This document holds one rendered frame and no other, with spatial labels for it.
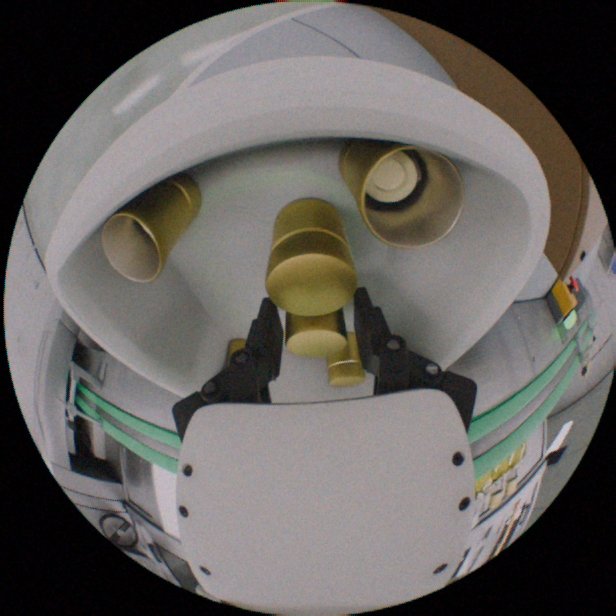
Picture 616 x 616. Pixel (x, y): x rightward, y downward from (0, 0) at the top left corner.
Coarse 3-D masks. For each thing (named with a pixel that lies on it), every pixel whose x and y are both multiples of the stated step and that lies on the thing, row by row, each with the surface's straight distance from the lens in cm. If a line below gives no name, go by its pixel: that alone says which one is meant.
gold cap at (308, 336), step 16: (288, 320) 11; (304, 320) 10; (320, 320) 10; (336, 320) 10; (288, 336) 10; (304, 336) 10; (320, 336) 10; (336, 336) 10; (304, 352) 12; (320, 352) 12; (336, 352) 12
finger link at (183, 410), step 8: (200, 392) 11; (184, 400) 11; (192, 400) 11; (200, 400) 10; (224, 400) 10; (176, 408) 11; (184, 408) 11; (192, 408) 10; (176, 416) 11; (184, 416) 10; (176, 424) 11; (184, 424) 10; (184, 432) 10
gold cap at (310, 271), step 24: (288, 216) 9; (312, 216) 8; (336, 216) 10; (288, 240) 7; (312, 240) 7; (336, 240) 7; (288, 264) 7; (312, 264) 7; (336, 264) 7; (288, 288) 7; (312, 288) 7; (336, 288) 7; (312, 312) 8
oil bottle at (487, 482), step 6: (498, 468) 46; (486, 474) 44; (492, 474) 45; (480, 480) 43; (486, 480) 44; (492, 480) 46; (480, 486) 44; (486, 486) 45; (492, 486) 47; (480, 492) 44; (486, 492) 46; (480, 498) 46
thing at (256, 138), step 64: (256, 64) 2; (320, 64) 2; (384, 64) 3; (192, 128) 2; (256, 128) 2; (320, 128) 2; (384, 128) 2; (448, 128) 3; (128, 192) 3; (256, 192) 10; (320, 192) 10; (512, 192) 5; (64, 256) 7; (192, 256) 13; (256, 256) 12; (384, 256) 13; (448, 256) 8; (512, 256) 6; (128, 320) 12; (192, 320) 16; (448, 320) 8; (192, 384) 17; (320, 384) 21
